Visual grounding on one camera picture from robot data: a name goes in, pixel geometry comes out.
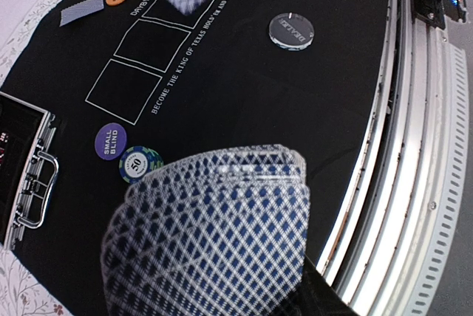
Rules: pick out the aluminium poker chip case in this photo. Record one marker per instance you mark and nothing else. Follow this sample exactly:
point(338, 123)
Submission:
point(28, 170)

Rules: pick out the black poker mat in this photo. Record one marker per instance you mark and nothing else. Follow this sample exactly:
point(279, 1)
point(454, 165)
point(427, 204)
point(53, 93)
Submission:
point(183, 85)

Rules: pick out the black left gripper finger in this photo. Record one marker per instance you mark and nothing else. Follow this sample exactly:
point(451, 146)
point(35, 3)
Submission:
point(315, 297)

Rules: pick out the clear dealer button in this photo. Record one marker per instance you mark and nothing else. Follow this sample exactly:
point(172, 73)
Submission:
point(291, 31)

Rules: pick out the purple small blind button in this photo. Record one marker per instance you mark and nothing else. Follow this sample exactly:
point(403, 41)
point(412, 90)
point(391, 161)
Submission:
point(110, 141)

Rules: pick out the green poker chip pile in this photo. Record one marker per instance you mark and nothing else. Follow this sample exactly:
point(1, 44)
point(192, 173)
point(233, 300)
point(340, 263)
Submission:
point(137, 161)

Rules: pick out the blue patterned card deck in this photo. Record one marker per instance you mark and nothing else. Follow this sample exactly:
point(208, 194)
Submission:
point(218, 233)

